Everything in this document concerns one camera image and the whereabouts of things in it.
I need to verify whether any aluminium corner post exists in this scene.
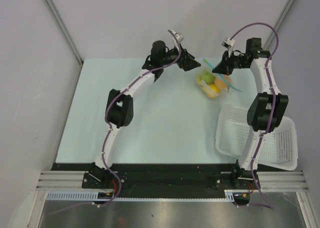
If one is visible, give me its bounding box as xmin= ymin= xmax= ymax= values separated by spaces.
xmin=262 ymin=0 xmax=298 ymax=50
xmin=43 ymin=0 xmax=84 ymax=67

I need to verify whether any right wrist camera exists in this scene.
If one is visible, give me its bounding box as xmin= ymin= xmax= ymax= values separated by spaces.
xmin=221 ymin=37 xmax=236 ymax=57

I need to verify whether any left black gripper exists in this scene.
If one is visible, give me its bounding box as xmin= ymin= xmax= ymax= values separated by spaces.
xmin=160 ymin=44 xmax=201 ymax=72

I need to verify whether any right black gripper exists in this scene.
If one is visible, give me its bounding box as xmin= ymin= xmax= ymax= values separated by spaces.
xmin=213 ymin=49 xmax=249 ymax=76

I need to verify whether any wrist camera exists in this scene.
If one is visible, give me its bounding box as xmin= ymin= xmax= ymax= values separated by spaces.
xmin=172 ymin=31 xmax=184 ymax=50
xmin=221 ymin=37 xmax=236 ymax=57

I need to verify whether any yellow fake banana bunch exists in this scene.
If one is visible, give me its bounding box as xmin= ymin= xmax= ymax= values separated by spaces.
xmin=195 ymin=74 xmax=220 ymax=99

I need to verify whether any green fake apple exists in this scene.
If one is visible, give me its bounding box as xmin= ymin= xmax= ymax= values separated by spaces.
xmin=200 ymin=69 xmax=216 ymax=84

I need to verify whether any orange fake fruit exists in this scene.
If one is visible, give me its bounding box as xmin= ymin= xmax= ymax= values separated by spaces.
xmin=214 ymin=75 xmax=233 ymax=91

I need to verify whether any aluminium frame rail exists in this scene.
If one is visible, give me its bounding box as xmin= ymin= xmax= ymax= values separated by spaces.
xmin=36 ymin=170 xmax=309 ymax=192

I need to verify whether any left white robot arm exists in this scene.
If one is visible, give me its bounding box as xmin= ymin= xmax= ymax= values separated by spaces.
xmin=88 ymin=40 xmax=201 ymax=188

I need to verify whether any white perforated plastic basket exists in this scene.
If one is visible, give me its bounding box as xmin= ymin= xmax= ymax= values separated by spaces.
xmin=215 ymin=104 xmax=298 ymax=171

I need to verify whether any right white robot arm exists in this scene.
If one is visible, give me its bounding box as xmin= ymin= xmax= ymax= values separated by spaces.
xmin=212 ymin=37 xmax=289 ymax=190

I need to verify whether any left aluminium corner post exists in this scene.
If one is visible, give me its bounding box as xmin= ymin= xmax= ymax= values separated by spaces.
xmin=43 ymin=0 xmax=84 ymax=67

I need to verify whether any right aluminium corner post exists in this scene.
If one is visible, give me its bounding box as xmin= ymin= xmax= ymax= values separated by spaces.
xmin=262 ymin=0 xmax=298 ymax=50

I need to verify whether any clear zip top bag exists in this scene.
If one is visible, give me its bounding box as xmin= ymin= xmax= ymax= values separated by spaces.
xmin=195 ymin=58 xmax=243 ymax=99

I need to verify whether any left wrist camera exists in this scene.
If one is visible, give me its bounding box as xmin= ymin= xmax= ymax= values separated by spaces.
xmin=172 ymin=31 xmax=184 ymax=50

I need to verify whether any white cable duct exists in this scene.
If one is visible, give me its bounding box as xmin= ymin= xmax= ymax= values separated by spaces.
xmin=46 ymin=189 xmax=237 ymax=203

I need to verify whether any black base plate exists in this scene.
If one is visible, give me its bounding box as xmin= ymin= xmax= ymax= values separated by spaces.
xmin=51 ymin=162 xmax=259 ymax=191

